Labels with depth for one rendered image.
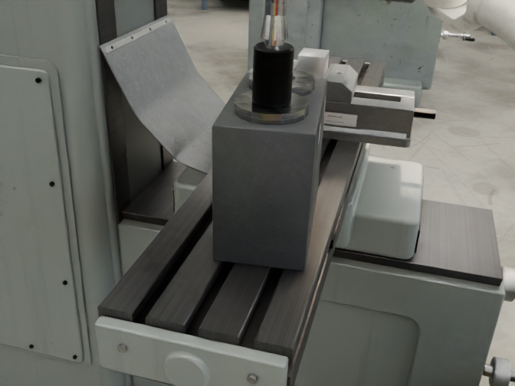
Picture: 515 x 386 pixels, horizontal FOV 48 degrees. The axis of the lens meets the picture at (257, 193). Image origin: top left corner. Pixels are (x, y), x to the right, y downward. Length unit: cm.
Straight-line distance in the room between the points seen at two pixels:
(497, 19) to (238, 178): 47
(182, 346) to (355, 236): 56
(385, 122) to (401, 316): 39
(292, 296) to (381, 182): 58
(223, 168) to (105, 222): 62
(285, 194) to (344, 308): 58
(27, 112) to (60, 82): 10
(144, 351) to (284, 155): 27
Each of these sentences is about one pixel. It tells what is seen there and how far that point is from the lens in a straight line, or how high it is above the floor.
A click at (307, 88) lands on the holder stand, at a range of 78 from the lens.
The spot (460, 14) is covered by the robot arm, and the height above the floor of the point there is 119.
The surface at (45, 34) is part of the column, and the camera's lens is 115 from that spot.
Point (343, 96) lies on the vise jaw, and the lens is 112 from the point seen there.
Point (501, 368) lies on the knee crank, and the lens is 129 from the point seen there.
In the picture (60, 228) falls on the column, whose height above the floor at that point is 72.
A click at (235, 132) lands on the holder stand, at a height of 112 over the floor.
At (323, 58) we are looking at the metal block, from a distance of 114.
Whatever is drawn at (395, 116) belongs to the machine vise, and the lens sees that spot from 113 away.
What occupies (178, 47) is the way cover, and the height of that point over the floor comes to 103.
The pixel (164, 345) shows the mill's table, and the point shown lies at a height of 92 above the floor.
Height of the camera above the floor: 137
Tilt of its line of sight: 28 degrees down
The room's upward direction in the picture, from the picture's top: 2 degrees clockwise
